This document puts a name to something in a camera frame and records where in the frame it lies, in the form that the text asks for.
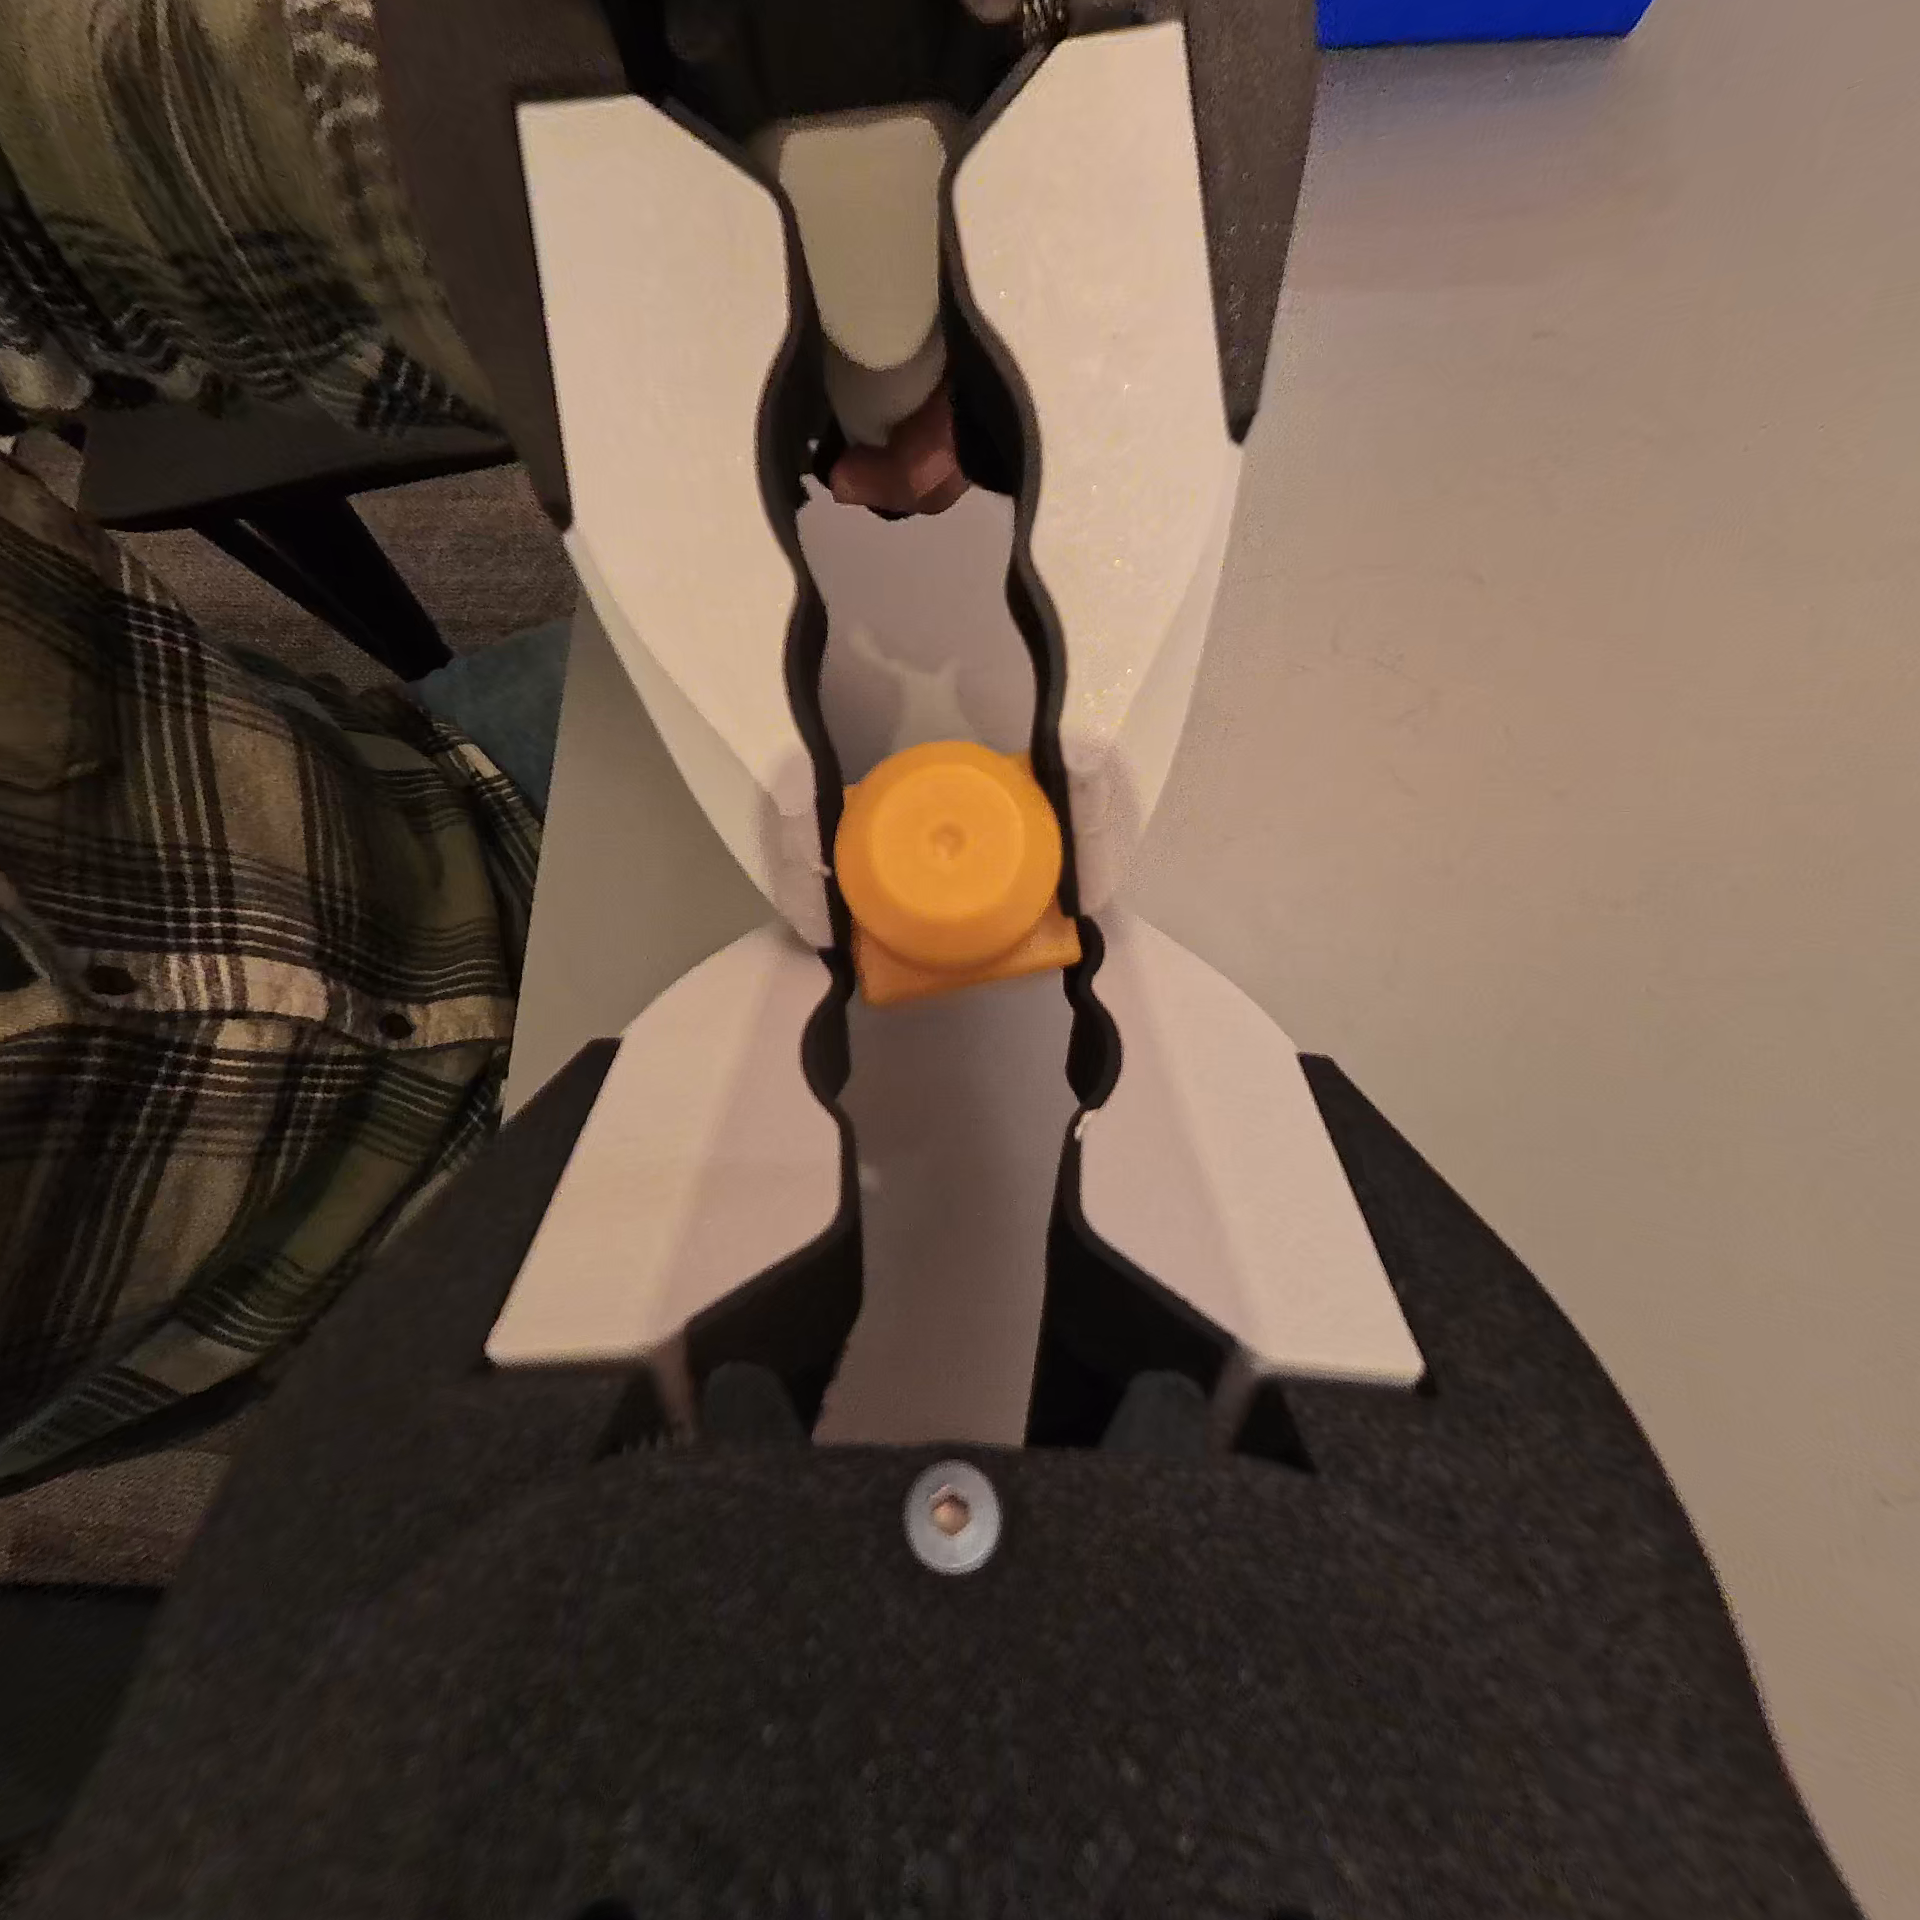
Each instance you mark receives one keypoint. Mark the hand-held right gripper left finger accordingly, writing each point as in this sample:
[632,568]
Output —
[704,1185]

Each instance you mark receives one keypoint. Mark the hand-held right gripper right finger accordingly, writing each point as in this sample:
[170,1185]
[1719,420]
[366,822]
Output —
[1230,1200]

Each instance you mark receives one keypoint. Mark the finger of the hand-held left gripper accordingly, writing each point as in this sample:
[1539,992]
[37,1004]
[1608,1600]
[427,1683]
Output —
[1110,376]
[661,376]

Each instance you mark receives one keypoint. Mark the orange toy block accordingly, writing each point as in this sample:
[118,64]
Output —
[931,854]

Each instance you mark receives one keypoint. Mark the blue plastic bin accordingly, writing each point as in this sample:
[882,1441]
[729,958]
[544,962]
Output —
[1485,14]

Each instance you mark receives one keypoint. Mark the person's left hand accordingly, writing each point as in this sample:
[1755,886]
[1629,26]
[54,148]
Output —
[902,474]

